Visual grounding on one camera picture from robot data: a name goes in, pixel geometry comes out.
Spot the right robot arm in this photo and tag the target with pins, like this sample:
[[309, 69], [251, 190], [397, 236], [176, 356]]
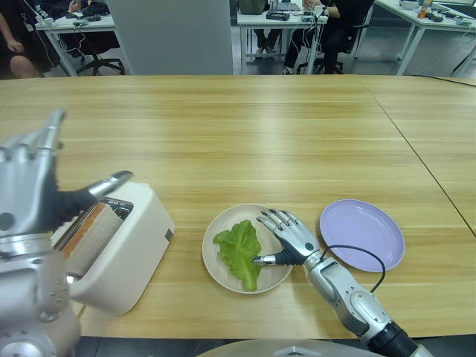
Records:
[[357, 301]]

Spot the green lettuce leaf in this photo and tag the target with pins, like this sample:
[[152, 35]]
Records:
[[240, 249]]

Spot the purple plate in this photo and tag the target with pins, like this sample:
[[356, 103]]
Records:
[[362, 234]]

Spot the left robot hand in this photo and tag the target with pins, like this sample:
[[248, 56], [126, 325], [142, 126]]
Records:
[[29, 186]]

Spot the cream plate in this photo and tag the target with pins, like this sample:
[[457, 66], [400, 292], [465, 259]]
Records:
[[230, 219]]

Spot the cream toaster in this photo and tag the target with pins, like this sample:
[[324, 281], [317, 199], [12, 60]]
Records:
[[126, 260]]

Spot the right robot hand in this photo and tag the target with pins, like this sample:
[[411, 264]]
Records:
[[297, 238]]

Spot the robot body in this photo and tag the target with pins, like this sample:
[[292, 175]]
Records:
[[282, 349]]

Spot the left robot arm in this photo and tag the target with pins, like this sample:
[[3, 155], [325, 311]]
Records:
[[29, 290]]

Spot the person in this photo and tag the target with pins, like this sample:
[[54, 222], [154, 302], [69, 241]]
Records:
[[15, 56], [266, 41], [334, 33]]

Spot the bread slice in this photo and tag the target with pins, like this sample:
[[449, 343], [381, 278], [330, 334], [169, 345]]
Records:
[[93, 234]]

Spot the black office chair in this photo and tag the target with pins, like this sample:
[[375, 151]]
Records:
[[100, 65], [349, 41]]

